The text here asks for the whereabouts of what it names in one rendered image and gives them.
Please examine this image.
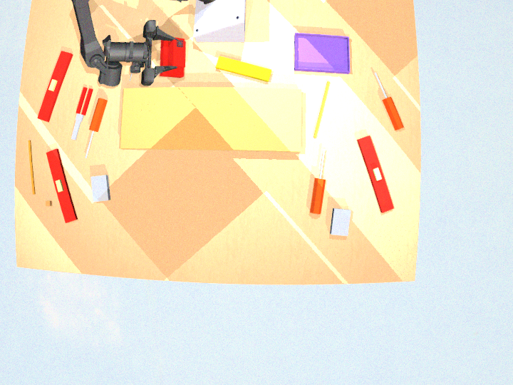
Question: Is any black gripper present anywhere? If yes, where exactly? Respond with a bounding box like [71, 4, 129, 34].
[124, 20, 178, 86]

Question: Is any orange-handled awl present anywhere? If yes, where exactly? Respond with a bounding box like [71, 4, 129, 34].
[310, 150, 326, 214]
[375, 73, 403, 130]
[85, 98, 107, 158]

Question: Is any yellow flat bar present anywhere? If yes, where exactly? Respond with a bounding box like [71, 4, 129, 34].
[216, 56, 271, 82]

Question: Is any purple rectangular tray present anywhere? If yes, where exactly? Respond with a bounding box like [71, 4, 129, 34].
[294, 33, 351, 74]

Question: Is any pale yellow panel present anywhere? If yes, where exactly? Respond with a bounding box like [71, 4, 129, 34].
[120, 87, 301, 153]

